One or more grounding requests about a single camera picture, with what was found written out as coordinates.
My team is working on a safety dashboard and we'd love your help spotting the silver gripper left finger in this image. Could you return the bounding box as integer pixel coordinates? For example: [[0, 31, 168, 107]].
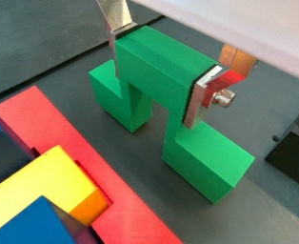
[[96, 0, 140, 78]]

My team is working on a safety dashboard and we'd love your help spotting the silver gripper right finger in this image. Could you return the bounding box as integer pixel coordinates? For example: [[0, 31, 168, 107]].
[[183, 44, 257, 129]]

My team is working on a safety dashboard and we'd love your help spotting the green arch-shaped block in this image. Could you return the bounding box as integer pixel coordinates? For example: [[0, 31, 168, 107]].
[[89, 26, 255, 203]]

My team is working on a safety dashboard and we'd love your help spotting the red base board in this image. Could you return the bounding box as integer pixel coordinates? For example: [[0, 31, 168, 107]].
[[0, 87, 181, 244]]

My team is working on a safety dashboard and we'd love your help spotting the yellow long block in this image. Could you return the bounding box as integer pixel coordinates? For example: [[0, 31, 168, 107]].
[[0, 146, 109, 228]]

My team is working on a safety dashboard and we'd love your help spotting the blue arch block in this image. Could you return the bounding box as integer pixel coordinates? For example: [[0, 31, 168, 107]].
[[0, 103, 101, 244]]

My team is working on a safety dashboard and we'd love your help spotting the black angled bracket stand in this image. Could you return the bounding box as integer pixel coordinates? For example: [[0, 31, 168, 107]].
[[265, 116, 299, 183]]

